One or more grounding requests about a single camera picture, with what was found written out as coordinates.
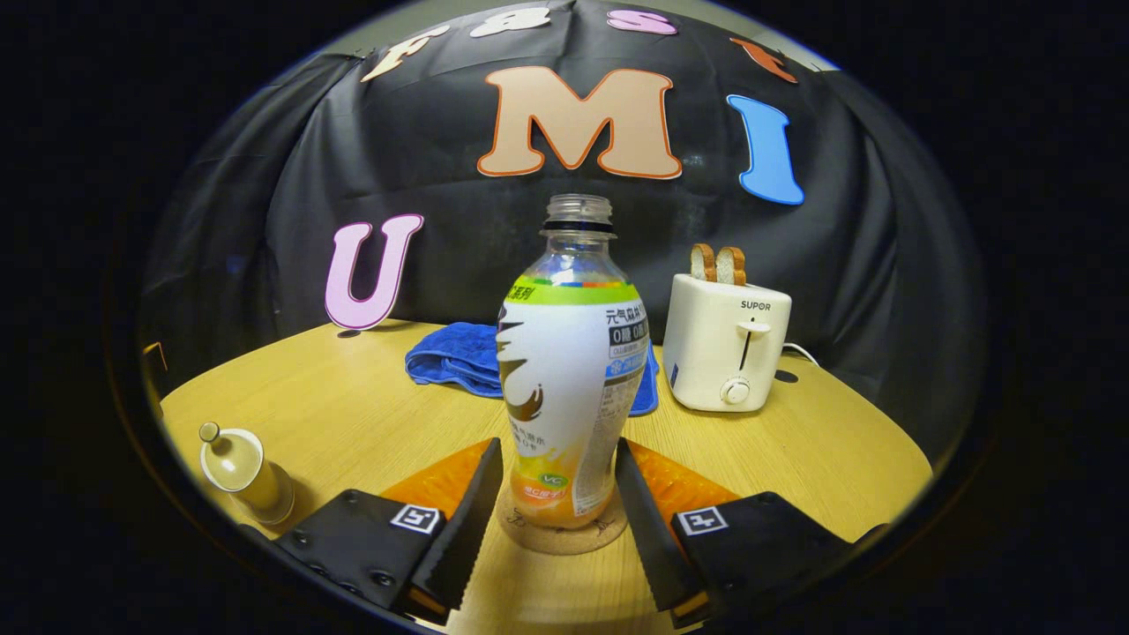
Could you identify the white toaster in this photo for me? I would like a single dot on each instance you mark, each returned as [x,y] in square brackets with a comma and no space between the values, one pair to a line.
[714,353]

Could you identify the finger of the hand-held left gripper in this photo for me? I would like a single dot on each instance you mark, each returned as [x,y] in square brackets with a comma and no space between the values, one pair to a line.
[155,354]

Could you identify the cream ceramic teacup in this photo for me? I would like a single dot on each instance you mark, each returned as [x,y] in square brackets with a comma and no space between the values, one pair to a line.
[273,498]

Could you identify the black backdrop cloth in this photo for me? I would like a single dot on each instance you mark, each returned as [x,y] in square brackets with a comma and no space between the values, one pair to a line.
[441,220]

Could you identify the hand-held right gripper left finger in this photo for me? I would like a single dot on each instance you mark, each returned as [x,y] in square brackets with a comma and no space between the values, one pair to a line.
[467,529]

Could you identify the toasted bread slice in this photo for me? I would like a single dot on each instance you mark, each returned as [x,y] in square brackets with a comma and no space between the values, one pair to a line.
[732,266]
[702,263]

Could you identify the cream teacup lid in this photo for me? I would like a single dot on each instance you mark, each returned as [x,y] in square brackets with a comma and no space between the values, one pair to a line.
[231,459]

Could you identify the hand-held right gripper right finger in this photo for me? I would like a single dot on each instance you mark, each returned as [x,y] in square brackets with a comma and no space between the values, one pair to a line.
[648,538]

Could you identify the round cork coaster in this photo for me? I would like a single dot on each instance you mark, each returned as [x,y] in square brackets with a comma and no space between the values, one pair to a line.
[564,540]

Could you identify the clear labelled water bottle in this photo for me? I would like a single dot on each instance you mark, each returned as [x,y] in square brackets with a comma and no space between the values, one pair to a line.
[564,370]

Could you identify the blue towel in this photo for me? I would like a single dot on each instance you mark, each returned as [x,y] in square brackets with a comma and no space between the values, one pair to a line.
[454,357]

